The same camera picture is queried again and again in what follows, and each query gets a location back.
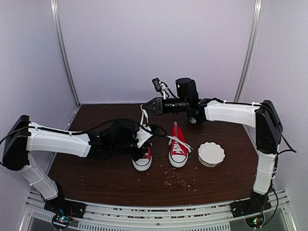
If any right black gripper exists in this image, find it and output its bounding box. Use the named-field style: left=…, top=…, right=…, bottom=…
left=142, top=97, right=189, bottom=115

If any red canvas sneaker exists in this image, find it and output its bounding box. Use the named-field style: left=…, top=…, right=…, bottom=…
left=167, top=122, right=193, bottom=168
left=132, top=105, right=152, bottom=171

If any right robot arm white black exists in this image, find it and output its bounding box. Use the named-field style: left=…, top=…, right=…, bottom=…
left=142, top=77, right=286, bottom=213

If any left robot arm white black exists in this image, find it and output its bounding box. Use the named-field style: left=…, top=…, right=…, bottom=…
left=1, top=115, right=154, bottom=214

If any black bowl white inside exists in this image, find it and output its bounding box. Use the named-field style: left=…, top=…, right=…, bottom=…
left=188, top=117, right=203, bottom=125

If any white scalloped ceramic bowl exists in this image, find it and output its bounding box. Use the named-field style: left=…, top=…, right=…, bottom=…
left=197, top=142, right=226, bottom=167

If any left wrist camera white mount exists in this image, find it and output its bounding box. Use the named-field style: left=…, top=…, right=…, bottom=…
left=136, top=124, right=167, bottom=148

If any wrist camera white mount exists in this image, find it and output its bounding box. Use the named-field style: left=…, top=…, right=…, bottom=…
left=152, top=78, right=170, bottom=99
left=136, top=124, right=167, bottom=148

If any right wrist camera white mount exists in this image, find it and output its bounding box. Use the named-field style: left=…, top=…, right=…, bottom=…
left=152, top=78, right=170, bottom=99

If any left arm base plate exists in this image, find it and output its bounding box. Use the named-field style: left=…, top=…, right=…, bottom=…
left=44, top=200, right=86, bottom=218

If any right aluminium corner post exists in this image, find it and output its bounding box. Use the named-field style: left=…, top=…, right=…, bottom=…
left=233, top=0, right=263, bottom=103

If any aluminium corner post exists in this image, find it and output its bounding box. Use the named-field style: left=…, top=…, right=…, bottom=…
left=233, top=0, right=263, bottom=103
left=50, top=0, right=81, bottom=108

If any aluminium front rail frame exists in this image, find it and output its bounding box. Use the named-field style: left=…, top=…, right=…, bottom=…
left=20, top=190, right=296, bottom=231

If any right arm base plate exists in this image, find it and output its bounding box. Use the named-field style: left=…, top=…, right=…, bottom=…
left=230, top=199, right=272, bottom=218

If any left aluminium corner post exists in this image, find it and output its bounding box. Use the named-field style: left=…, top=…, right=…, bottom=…
left=50, top=0, right=81, bottom=108

